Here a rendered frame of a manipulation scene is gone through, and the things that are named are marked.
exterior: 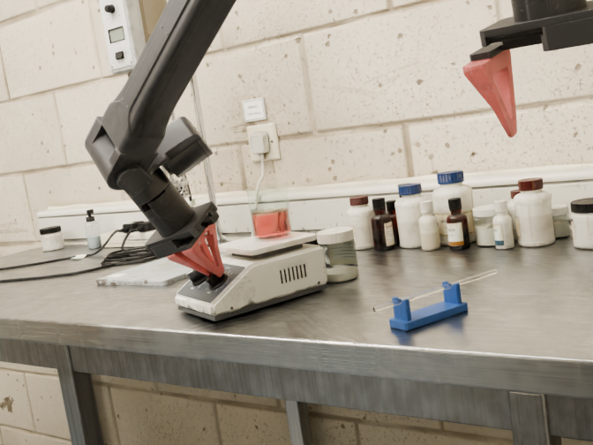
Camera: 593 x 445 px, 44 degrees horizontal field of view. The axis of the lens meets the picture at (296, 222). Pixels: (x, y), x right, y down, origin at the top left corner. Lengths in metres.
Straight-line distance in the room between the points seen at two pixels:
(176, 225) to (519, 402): 0.49
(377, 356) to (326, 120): 0.87
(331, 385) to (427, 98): 0.74
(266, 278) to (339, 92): 0.65
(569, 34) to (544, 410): 0.39
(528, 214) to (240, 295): 0.50
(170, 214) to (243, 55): 0.82
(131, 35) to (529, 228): 0.80
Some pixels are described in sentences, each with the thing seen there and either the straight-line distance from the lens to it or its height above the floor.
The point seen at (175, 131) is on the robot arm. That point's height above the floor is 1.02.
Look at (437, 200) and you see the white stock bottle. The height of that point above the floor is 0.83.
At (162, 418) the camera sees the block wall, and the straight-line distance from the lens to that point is 2.26.
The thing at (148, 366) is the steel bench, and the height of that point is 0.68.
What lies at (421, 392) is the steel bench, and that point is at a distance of 0.88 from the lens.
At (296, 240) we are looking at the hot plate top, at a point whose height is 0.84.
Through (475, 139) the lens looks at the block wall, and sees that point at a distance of 1.48.
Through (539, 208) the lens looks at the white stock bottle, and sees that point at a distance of 1.27.
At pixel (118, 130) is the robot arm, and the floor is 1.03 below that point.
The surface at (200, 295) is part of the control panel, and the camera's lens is 1.08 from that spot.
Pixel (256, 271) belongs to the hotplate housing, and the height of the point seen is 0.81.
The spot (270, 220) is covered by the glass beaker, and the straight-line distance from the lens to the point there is 1.11.
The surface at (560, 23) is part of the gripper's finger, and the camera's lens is 0.63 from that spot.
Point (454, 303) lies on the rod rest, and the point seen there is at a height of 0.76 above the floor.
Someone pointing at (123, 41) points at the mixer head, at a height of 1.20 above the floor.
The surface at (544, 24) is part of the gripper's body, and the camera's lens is 0.63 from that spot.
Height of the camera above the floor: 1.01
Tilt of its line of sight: 8 degrees down
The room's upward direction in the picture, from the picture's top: 8 degrees counter-clockwise
